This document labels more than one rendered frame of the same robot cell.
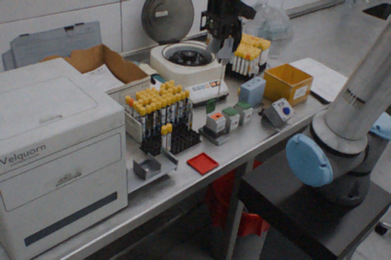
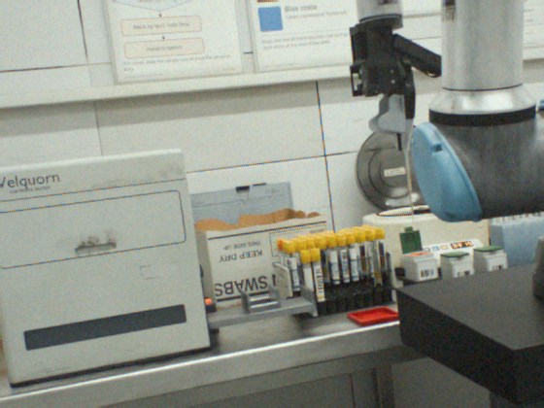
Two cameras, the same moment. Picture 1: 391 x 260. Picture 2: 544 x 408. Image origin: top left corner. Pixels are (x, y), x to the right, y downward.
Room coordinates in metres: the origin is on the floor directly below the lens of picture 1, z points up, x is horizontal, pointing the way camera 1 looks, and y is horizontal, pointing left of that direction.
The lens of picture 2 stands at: (-0.16, -0.52, 1.14)
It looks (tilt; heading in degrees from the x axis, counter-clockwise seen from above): 6 degrees down; 30
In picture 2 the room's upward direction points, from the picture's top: 7 degrees counter-clockwise
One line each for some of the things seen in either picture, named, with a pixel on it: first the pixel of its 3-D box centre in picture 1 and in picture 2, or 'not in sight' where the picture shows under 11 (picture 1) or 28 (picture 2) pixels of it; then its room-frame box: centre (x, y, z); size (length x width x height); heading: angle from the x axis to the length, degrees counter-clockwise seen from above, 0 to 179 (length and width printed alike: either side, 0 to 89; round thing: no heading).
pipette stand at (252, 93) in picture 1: (251, 95); (520, 247); (1.17, -0.18, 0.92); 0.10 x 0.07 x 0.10; 142
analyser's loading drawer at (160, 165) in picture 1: (140, 172); (247, 307); (0.73, 0.13, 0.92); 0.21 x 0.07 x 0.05; 136
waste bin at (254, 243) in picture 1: (239, 217); not in sight; (1.23, -0.25, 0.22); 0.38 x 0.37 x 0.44; 136
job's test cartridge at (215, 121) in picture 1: (215, 124); (421, 271); (0.98, -0.06, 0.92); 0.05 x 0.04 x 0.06; 48
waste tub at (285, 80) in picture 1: (286, 85); not in sight; (1.27, -0.32, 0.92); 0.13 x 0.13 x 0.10; 43
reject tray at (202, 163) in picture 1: (203, 163); (374, 316); (0.84, -0.03, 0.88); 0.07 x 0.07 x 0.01; 46
